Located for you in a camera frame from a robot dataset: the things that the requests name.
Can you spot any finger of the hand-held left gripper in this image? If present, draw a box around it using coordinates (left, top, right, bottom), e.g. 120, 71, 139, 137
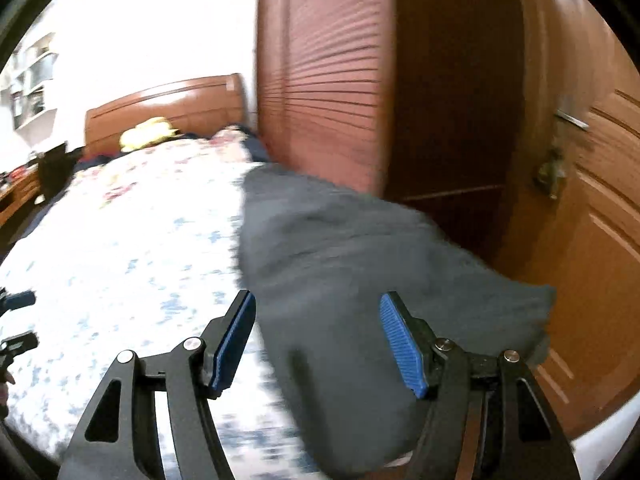
0, 287, 37, 313
0, 331, 40, 366

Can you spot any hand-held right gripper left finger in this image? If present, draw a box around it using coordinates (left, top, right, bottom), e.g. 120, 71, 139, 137
57, 289, 258, 480

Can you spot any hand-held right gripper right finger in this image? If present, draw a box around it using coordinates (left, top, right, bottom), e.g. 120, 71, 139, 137
378, 291, 583, 480

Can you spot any black jacket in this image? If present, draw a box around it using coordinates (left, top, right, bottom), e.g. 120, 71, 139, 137
235, 162, 558, 480

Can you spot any wooden desk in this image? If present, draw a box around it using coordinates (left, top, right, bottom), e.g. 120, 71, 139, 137
0, 165, 43, 231

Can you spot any blue floral blanket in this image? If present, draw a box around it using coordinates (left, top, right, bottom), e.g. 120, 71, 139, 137
0, 160, 321, 476

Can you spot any black chair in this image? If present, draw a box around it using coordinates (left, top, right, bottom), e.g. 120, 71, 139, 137
37, 142, 71, 201

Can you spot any pink floral quilt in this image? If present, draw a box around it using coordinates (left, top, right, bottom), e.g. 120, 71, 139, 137
75, 127, 266, 211

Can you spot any yellow plush toy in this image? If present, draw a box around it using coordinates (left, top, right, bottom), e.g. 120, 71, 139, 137
118, 116, 178, 151

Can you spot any wooden door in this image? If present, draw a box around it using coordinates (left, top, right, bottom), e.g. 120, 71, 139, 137
492, 0, 640, 441

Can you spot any brass door lock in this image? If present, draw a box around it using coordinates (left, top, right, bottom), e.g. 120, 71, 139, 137
532, 146, 568, 200

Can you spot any wooden bed headboard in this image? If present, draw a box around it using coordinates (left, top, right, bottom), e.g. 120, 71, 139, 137
83, 74, 251, 158

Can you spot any wooden louvred wardrobe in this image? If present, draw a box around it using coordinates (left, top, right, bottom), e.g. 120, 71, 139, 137
255, 0, 526, 261

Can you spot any white wall shelf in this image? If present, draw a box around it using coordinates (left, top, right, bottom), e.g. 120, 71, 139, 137
7, 32, 58, 131

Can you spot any silver door handle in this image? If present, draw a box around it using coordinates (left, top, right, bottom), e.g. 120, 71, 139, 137
554, 96, 591, 131

